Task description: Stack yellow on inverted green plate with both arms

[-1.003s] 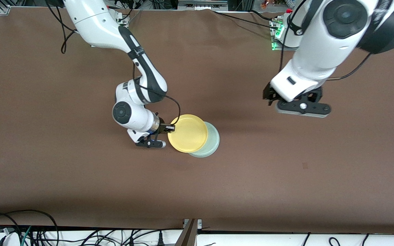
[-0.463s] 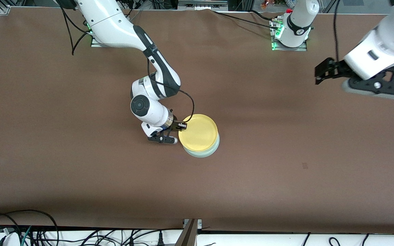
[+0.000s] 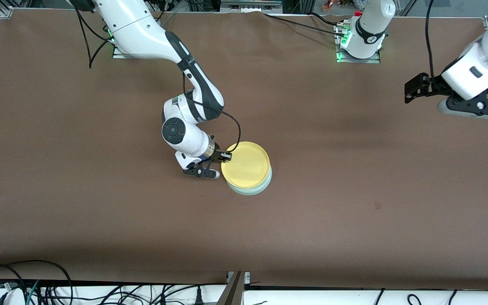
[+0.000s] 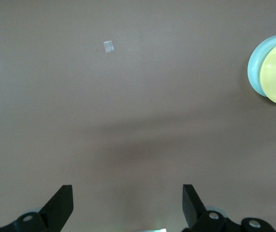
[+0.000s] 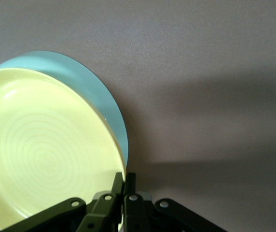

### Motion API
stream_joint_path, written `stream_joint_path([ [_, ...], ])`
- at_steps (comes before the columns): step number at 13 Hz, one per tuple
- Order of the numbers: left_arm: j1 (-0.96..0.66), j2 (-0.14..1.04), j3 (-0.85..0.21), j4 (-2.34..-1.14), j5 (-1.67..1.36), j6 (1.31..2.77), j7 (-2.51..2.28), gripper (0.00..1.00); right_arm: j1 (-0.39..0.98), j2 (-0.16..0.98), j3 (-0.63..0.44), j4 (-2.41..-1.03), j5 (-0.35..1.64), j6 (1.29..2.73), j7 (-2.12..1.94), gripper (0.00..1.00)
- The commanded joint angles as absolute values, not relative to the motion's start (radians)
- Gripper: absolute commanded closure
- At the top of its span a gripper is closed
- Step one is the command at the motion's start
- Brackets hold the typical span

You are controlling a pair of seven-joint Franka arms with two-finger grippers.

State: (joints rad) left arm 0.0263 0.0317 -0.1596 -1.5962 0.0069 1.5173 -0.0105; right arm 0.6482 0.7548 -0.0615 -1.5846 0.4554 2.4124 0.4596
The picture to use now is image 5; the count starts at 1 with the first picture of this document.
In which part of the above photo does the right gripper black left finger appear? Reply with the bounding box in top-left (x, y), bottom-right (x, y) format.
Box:
top-left (1, 172), bottom-right (124, 232)

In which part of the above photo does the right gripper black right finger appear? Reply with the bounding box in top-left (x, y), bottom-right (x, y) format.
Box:
top-left (123, 172), bottom-right (228, 232)

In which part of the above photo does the yellow round plate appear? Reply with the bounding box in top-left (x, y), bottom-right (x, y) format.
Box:
top-left (0, 67), bottom-right (126, 230)

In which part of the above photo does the pale green round plate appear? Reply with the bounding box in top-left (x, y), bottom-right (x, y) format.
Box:
top-left (0, 50), bottom-right (129, 170)

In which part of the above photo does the brown table cover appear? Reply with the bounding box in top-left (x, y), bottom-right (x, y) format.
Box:
top-left (0, 0), bottom-right (276, 232)

